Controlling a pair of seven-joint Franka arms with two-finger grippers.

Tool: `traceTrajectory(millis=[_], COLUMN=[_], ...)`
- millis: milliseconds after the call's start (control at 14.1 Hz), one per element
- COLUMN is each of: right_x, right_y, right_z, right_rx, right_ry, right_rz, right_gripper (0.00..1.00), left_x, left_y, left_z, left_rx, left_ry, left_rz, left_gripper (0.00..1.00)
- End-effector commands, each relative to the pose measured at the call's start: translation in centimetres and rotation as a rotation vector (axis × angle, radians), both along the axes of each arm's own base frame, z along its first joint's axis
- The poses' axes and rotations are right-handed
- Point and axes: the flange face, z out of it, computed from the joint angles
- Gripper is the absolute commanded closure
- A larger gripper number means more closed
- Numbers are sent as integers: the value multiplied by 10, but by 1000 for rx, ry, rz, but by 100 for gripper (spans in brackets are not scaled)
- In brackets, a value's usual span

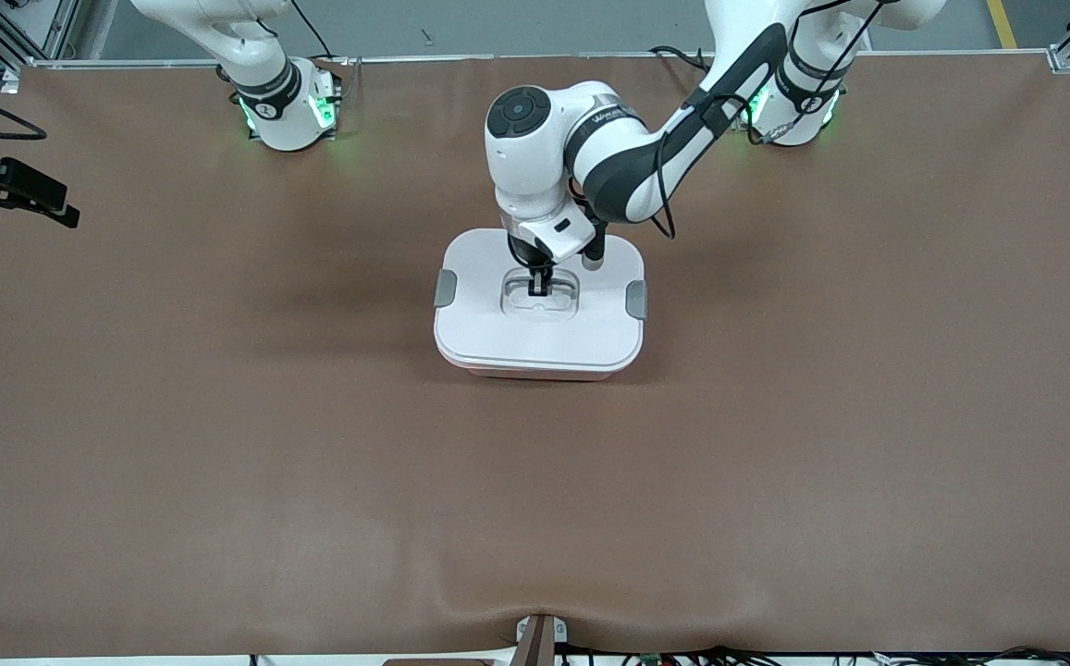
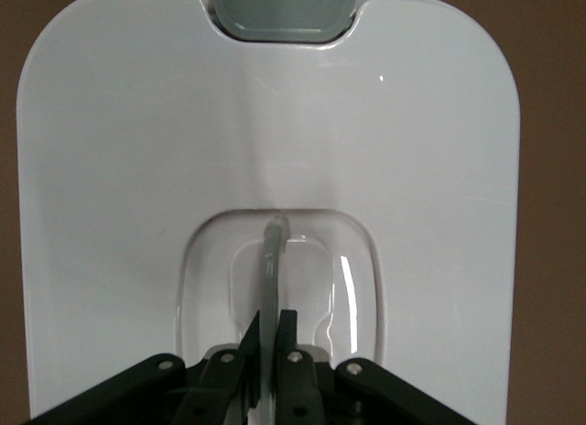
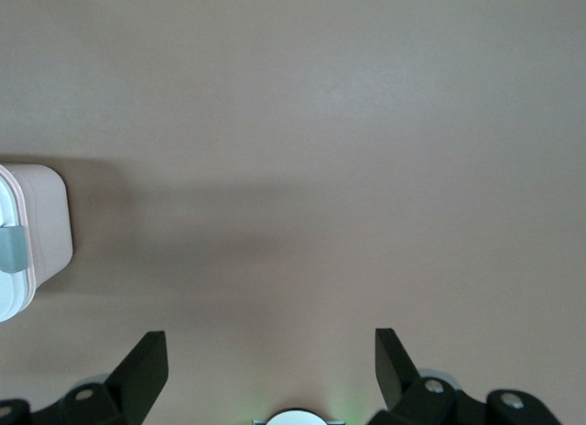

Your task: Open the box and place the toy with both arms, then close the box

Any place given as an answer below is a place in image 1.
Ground white box lid grey latches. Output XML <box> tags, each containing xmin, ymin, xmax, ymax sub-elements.
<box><xmin>433</xmin><ymin>228</ymin><xmax>646</xmax><ymax>371</ymax></box>

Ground pink plastic storage box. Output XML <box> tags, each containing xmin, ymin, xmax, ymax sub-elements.
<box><xmin>461</xmin><ymin>365</ymin><xmax>623</xmax><ymax>382</ymax></box>

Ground black left arm base cables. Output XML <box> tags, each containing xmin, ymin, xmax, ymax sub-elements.
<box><xmin>650</xmin><ymin>44</ymin><xmax>713</xmax><ymax>73</ymax></box>

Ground black right arm base cable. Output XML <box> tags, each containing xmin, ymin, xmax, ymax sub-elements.
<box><xmin>289</xmin><ymin>0</ymin><xmax>343</xmax><ymax>64</ymax></box>

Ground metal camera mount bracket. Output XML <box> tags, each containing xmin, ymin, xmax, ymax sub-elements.
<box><xmin>511</xmin><ymin>613</ymin><xmax>569</xmax><ymax>666</ymax></box>

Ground black cable bundle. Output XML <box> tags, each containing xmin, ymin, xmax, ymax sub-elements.
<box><xmin>553</xmin><ymin>645</ymin><xmax>799</xmax><ymax>666</ymax></box>
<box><xmin>867</xmin><ymin>645</ymin><xmax>1070</xmax><ymax>666</ymax></box>

